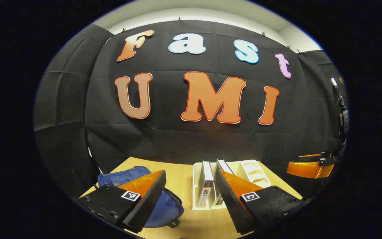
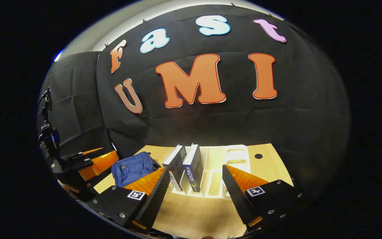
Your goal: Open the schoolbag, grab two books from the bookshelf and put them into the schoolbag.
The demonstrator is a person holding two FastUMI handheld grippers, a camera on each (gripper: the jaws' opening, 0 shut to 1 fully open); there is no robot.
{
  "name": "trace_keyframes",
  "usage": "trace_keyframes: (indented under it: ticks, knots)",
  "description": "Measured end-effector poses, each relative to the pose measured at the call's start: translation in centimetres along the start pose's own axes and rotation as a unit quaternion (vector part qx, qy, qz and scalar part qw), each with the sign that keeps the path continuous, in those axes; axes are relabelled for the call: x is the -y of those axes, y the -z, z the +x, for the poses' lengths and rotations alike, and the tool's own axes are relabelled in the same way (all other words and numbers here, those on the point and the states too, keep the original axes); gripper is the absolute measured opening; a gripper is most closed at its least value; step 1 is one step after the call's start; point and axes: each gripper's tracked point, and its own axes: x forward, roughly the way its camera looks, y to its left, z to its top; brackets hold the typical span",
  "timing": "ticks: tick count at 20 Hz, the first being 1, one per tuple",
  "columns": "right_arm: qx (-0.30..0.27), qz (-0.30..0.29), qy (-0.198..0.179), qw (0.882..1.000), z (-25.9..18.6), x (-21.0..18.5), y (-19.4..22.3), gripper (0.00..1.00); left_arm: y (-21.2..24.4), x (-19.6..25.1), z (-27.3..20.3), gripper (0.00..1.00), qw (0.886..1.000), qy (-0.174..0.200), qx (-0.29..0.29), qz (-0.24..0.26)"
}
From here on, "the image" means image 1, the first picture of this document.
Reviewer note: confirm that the white bookshelf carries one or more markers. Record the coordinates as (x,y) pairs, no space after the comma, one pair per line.
(254,172)

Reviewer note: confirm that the white spine book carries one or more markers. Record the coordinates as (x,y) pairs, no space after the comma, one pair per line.
(207,179)

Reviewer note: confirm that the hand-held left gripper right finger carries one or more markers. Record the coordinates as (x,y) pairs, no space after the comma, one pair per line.
(232,205)

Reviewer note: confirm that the blue schoolbag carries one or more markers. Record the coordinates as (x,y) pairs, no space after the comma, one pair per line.
(124,174)

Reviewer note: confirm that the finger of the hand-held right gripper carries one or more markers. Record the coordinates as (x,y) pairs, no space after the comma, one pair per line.
(307,169)
(327,156)

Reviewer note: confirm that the black backdrop cloth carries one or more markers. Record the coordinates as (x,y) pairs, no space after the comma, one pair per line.
(177,139)

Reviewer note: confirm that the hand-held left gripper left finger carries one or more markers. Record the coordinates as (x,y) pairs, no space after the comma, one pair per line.
(144,205)

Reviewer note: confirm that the dark blue cover book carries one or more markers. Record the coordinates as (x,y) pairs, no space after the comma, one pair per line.
(223,164)

